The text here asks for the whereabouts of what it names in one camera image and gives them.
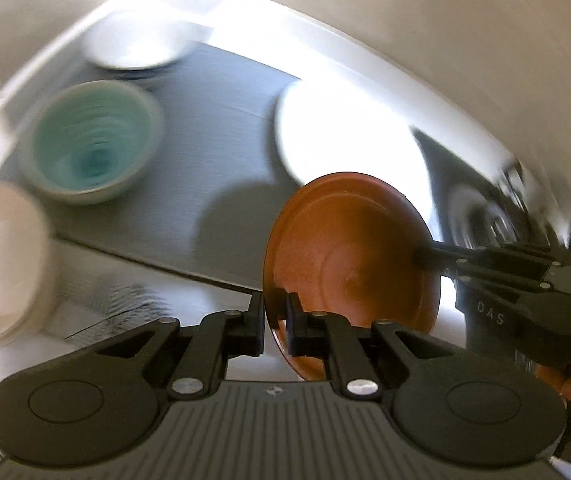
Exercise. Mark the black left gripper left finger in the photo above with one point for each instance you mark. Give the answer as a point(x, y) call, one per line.
point(98, 402)

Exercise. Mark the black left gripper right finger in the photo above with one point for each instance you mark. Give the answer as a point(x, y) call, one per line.
point(452, 403)

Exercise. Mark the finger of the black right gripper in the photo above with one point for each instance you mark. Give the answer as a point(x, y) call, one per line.
point(437, 256)

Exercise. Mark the brown ceramic plate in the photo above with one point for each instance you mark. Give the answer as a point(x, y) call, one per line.
point(344, 244)

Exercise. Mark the teal glazed bowl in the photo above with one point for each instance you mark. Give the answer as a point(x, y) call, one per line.
point(92, 142)

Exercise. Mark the white stacked bowls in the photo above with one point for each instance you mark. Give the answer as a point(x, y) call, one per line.
point(29, 267)

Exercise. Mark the black white patterned cloth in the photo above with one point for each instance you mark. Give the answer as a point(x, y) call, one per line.
point(92, 311)

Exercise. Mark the grey fabric mat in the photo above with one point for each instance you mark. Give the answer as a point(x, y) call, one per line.
point(207, 205)

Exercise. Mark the white floral plate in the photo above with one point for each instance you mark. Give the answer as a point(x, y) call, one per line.
point(324, 128)

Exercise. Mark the white plate at back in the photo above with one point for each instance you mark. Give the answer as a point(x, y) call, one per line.
point(120, 43)

